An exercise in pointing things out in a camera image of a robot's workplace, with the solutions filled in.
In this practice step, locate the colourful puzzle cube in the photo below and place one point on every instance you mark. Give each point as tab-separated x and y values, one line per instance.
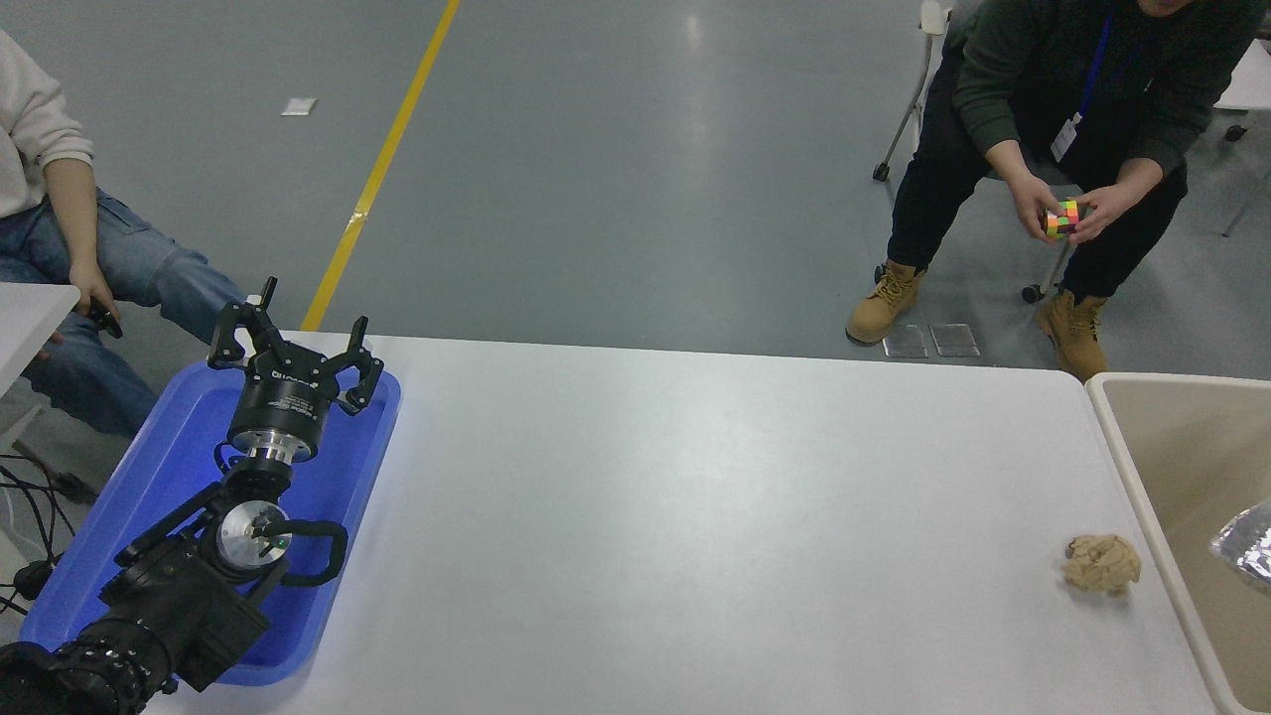
1062	218

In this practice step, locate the crumpled tan paper ball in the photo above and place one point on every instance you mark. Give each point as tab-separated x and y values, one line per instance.
1102	566

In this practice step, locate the silver foil tray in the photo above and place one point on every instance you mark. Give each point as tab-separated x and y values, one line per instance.
1249	546

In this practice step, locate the person's left hand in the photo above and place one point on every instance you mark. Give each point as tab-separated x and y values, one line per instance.
94	290
1100	211

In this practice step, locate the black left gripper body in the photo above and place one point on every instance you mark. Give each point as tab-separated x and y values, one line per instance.
283	407

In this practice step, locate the white ID badge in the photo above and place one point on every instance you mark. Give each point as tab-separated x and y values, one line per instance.
1065	139

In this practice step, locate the tan work boot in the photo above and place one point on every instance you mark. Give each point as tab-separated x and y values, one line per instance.
1077	333
884	303

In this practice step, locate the large pale bin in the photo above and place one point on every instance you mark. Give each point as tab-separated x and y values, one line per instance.
1182	457

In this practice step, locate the person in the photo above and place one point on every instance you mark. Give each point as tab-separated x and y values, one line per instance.
1023	70
149	268

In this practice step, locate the blue plastic tray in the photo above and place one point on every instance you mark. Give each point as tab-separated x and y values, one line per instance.
169	467

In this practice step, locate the white side table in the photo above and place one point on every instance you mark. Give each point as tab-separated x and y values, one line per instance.
30	318

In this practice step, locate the white wheeled chair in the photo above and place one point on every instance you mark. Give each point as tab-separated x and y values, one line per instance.
930	18

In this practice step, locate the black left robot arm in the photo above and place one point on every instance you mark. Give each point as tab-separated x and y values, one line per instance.
179	606

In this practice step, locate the person's right hand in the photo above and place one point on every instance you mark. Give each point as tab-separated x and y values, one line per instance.
51	345
1033	204

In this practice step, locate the person's left forearm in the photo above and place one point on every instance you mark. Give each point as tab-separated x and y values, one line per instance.
71	218

